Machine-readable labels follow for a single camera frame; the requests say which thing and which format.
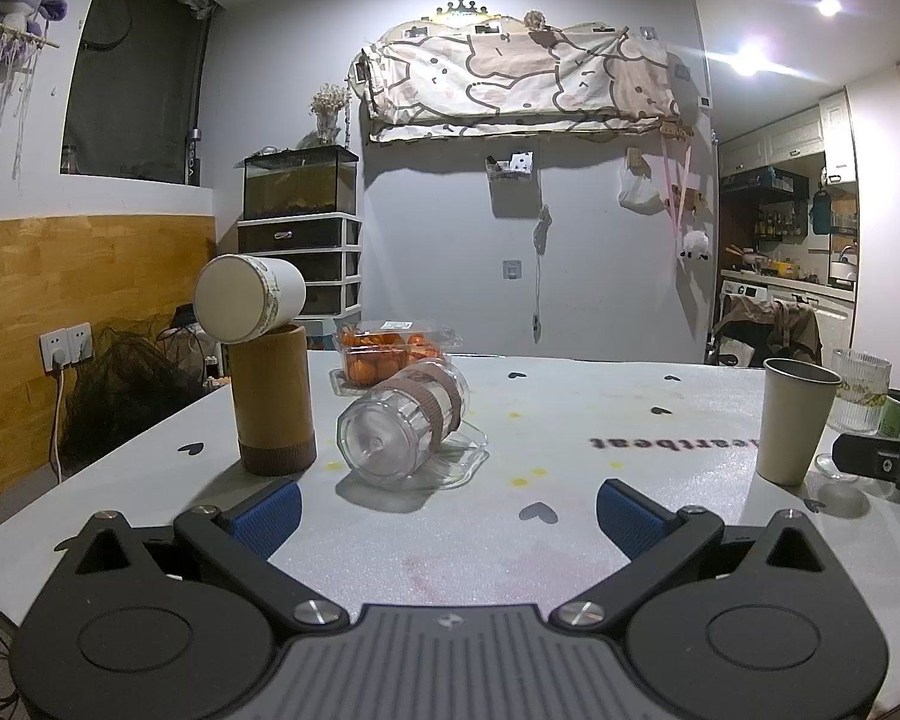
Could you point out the gold crown ornament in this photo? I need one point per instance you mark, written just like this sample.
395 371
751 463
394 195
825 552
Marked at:
461 9

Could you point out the macrame wall hanging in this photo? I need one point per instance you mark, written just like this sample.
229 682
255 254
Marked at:
0 67

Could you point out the glass fish tank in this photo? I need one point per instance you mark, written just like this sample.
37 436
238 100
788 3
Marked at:
300 184

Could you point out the vase of dried flowers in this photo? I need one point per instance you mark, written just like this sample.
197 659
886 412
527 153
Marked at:
328 109

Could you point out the clear plastic cup brown band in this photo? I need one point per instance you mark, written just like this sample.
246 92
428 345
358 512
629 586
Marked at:
405 420

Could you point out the chair with clothes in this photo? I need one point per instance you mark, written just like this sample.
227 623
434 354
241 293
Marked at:
772 330

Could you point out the white sheep plush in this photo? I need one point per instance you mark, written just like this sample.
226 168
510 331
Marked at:
696 246

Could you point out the white plastic drawer unit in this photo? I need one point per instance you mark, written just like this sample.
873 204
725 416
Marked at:
300 236

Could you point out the white wall socket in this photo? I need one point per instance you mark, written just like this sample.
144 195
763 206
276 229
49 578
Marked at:
66 345

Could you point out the white plastic bag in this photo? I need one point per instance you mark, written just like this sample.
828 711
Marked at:
639 191

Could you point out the ribbed glass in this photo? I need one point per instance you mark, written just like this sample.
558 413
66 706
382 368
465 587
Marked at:
862 390

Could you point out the blue hanging bag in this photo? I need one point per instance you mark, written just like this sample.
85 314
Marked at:
821 211

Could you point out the square wall hook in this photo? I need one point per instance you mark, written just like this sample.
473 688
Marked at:
512 270

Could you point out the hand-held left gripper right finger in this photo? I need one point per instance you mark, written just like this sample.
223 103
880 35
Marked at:
631 521

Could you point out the printed blanket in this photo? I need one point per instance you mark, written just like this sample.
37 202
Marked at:
510 79

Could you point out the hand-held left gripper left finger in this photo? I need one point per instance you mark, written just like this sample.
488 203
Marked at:
266 519

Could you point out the black net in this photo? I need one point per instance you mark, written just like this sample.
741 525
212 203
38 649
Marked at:
127 390

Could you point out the white washing machine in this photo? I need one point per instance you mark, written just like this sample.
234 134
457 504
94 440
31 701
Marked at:
832 315

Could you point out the ceiling light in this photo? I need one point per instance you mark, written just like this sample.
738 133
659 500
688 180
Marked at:
750 60
829 6

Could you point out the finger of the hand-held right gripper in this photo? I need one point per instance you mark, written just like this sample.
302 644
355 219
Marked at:
877 461

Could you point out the beige paper cup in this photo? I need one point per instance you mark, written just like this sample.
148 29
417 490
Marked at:
795 420

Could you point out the white cylinder cup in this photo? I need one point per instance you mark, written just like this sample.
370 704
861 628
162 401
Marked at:
240 300

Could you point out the bamboo cylinder cup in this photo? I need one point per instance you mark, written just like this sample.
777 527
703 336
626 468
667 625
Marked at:
271 397

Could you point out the clear box of oranges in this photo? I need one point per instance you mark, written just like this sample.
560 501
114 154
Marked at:
379 356

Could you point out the dark window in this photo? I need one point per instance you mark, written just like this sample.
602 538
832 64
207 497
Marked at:
131 90

